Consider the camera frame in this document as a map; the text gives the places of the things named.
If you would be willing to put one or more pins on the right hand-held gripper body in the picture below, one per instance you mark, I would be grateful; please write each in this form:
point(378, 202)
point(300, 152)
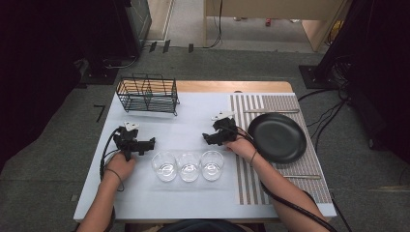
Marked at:
point(225, 129)

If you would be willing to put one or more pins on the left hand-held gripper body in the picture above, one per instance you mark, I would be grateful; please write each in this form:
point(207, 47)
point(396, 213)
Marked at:
point(127, 141)

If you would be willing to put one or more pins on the clear glass cup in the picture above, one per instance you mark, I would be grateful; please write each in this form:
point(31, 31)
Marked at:
point(212, 166)
point(188, 167)
point(164, 167)

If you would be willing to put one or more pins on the person's right hand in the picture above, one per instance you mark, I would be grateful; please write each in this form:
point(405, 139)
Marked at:
point(241, 149)

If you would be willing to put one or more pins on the person's left hand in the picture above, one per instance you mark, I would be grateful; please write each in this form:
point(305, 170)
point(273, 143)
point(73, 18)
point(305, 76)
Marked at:
point(121, 167)

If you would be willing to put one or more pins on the white table cover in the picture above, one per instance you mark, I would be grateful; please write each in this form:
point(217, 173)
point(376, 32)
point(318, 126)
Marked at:
point(193, 129)

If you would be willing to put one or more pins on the black round plate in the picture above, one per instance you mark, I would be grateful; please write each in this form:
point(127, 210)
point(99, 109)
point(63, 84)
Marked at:
point(278, 138)

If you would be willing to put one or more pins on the person's dark clothing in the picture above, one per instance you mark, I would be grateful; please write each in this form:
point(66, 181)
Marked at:
point(201, 226)

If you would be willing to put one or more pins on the black stand base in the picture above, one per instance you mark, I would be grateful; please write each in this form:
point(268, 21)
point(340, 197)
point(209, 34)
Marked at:
point(311, 77)

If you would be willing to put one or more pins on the striped woven placemat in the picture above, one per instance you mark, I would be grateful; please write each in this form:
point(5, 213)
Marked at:
point(309, 190)

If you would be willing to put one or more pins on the dark cabinet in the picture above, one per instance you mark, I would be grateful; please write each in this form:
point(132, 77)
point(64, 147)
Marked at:
point(129, 29)

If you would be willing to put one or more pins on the light wooden desk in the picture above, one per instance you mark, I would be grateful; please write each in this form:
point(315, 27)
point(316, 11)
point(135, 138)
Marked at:
point(274, 8)

